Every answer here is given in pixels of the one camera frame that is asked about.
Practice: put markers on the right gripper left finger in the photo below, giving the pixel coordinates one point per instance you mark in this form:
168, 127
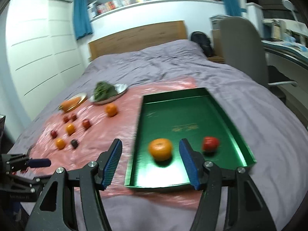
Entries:
96, 177

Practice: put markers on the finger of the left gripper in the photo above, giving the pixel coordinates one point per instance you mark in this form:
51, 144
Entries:
38, 163

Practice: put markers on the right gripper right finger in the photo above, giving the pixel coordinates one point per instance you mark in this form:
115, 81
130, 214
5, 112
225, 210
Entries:
206, 177

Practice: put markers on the large red apple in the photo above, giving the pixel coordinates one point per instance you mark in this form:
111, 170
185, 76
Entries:
210, 144

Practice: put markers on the small red tomato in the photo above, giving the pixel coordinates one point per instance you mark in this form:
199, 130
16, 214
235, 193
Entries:
65, 119
73, 117
53, 134

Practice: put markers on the dark plum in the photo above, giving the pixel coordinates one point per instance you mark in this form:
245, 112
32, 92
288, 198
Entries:
74, 143

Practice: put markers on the large orange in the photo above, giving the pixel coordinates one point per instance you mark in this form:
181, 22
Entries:
160, 149

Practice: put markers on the pink plastic sheet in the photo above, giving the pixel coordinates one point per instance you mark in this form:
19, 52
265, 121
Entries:
101, 134

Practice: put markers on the green metal tray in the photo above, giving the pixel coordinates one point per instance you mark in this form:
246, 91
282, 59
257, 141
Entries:
192, 114

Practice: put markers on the carrot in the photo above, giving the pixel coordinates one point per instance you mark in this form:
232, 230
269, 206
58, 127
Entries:
68, 104

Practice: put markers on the gold rimmed plate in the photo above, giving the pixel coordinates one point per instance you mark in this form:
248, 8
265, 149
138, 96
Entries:
83, 97

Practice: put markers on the grey bed duvet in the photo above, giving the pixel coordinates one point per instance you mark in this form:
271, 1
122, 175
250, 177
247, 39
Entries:
274, 134

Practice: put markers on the green leafy spinach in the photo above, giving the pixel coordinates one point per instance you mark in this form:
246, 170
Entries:
103, 91

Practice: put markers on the white plate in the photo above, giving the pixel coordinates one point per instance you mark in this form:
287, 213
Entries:
121, 89

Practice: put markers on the white wardrobe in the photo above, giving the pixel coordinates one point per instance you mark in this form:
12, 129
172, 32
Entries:
39, 58

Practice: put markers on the wooden nightstand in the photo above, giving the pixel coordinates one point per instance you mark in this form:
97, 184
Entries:
217, 48

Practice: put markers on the grey office chair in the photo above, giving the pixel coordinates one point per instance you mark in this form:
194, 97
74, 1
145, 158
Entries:
243, 49

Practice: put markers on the black backpack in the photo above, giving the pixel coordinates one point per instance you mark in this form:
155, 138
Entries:
204, 42

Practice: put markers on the wooden headboard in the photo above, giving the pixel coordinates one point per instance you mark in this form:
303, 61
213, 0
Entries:
138, 38

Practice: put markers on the white desk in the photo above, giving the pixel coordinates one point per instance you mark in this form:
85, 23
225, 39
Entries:
293, 64

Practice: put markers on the left blue curtain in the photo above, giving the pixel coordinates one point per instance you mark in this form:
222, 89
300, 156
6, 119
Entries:
81, 21

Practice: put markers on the stack of boxes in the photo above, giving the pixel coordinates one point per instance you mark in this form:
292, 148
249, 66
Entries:
215, 20

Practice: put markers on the white desk lamp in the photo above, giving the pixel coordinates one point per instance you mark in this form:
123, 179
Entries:
289, 5

